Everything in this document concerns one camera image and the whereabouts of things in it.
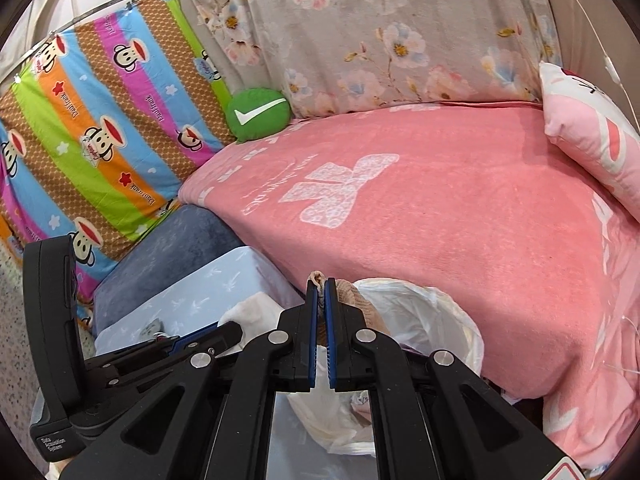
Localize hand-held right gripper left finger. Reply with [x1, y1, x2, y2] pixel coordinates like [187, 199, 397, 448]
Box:
[60, 279, 321, 480]

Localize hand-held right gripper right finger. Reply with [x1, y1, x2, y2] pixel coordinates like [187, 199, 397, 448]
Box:
[324, 277, 588, 480]

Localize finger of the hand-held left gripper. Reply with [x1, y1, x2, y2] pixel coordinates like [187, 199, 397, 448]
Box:
[90, 334, 221, 368]
[82, 321, 247, 411]

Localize beige mesh cloth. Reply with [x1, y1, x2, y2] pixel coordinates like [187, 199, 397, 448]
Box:
[307, 270, 383, 348]

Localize bin with white plastic bag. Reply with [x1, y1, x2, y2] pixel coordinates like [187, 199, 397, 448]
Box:
[220, 277, 485, 456]

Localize speckled white fabric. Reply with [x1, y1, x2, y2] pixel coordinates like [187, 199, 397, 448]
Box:
[0, 245, 41, 411]

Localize blue-grey cushion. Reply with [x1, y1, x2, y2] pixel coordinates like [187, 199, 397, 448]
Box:
[92, 204, 246, 331]

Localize pink blanket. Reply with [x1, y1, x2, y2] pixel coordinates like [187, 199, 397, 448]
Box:
[177, 100, 640, 471]

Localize green round cushion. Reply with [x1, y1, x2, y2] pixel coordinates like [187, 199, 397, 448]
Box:
[225, 87, 292, 143]

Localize striped cartoon bedsheet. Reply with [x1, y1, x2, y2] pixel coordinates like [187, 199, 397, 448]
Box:
[0, 0, 238, 331]

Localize grey floral sheet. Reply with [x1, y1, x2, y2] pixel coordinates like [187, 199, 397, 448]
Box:
[177, 0, 563, 121]

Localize pink and white pillow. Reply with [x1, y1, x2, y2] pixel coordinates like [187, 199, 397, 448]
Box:
[539, 61, 640, 208]

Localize thin white cable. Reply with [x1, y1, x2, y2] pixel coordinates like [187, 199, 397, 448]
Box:
[555, 0, 640, 131]

